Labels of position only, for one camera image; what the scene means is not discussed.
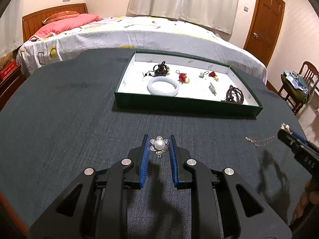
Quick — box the wooden nightstand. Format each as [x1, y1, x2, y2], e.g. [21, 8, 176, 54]
[0, 66, 27, 110]

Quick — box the red knotted cord charm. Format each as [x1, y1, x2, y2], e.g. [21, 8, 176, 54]
[175, 70, 190, 84]

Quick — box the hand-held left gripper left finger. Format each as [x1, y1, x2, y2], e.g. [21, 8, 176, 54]
[29, 134, 150, 239]

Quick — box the pink pillow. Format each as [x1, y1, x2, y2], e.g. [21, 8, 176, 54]
[35, 14, 101, 36]

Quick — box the wooden chair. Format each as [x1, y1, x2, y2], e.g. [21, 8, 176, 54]
[278, 61, 319, 115]

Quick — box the pearl flower brooch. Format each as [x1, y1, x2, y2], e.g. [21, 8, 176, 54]
[150, 136, 170, 158]

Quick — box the wooden headboard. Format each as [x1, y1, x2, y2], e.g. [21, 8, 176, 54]
[22, 3, 89, 43]

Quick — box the green jewelry box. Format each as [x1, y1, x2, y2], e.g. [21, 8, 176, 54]
[114, 50, 264, 118]

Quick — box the white curtain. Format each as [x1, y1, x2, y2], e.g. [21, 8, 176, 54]
[127, 0, 241, 34]

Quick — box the bed with white sheet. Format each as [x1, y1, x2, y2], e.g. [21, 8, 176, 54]
[17, 17, 268, 85]

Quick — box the dark cord necklace bundle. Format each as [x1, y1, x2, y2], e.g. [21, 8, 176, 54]
[143, 61, 171, 77]

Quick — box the person's right hand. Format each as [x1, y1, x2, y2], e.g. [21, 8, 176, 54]
[291, 179, 319, 226]

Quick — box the orange pillow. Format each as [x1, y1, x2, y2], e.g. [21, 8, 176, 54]
[42, 11, 80, 25]

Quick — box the white jade bangle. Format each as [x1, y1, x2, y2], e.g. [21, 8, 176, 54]
[147, 77, 179, 97]

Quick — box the red box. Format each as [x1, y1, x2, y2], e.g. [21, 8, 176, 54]
[0, 61, 18, 80]

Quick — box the dark bead bracelet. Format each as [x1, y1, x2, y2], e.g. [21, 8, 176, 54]
[221, 85, 246, 104]

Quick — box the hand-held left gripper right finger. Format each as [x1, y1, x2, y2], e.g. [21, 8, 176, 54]
[169, 134, 292, 239]

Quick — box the wooden door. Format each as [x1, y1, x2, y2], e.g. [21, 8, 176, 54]
[243, 0, 286, 68]

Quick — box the gold flower pendant necklace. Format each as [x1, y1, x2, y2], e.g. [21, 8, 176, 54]
[245, 122, 291, 146]

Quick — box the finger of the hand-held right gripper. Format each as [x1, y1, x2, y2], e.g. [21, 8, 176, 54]
[277, 130, 301, 155]
[289, 131, 312, 148]

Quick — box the pile of clothes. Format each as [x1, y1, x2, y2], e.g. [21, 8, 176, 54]
[282, 71, 309, 105]

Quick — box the dark grey table cloth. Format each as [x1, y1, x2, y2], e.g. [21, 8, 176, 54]
[0, 48, 319, 239]

